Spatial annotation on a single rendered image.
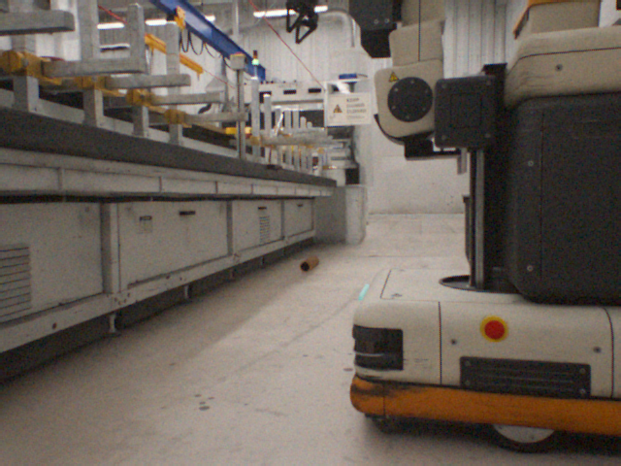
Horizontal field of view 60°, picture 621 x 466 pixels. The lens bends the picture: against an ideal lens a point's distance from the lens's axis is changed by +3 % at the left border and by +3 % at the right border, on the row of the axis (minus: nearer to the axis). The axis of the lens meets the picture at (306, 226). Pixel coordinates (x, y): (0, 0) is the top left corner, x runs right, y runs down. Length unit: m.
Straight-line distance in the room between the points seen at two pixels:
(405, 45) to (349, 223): 4.46
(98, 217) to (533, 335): 1.48
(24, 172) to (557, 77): 1.16
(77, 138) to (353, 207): 4.44
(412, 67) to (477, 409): 0.75
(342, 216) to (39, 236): 4.37
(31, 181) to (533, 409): 1.19
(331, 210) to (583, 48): 4.83
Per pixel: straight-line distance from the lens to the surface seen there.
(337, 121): 5.72
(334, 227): 5.83
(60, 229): 1.87
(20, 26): 1.16
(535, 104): 1.14
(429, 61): 1.30
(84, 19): 1.66
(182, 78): 1.54
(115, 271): 2.07
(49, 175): 1.47
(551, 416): 1.16
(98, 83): 1.62
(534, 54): 1.16
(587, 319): 1.14
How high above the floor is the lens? 0.50
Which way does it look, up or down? 3 degrees down
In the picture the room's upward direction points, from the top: 1 degrees counter-clockwise
